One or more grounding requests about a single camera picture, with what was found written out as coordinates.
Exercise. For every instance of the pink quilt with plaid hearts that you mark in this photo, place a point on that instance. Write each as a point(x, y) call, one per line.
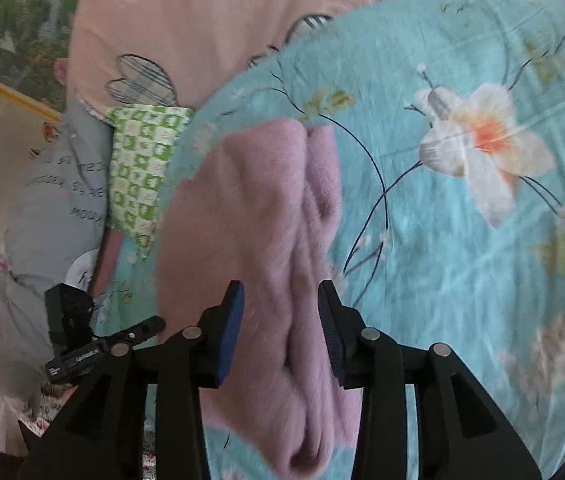
point(179, 52)

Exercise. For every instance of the teal floral bed sheet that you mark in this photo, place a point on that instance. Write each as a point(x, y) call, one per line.
point(449, 117)

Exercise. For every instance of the gold framed floral picture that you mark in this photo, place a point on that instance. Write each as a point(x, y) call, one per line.
point(34, 50)

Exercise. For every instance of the grey pillow with lettering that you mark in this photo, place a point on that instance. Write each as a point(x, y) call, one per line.
point(54, 234)

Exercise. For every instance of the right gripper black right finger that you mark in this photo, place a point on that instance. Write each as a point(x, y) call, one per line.
point(462, 434)

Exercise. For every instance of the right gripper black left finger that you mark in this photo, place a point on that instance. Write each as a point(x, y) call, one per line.
point(99, 433)

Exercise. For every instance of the green white checkered pillow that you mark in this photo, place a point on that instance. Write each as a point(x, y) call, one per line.
point(144, 140)

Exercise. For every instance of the mauve knitted sweater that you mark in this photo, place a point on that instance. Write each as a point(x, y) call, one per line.
point(263, 209)

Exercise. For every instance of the grey white cartoon pillow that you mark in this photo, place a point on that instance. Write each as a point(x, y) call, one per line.
point(25, 345)

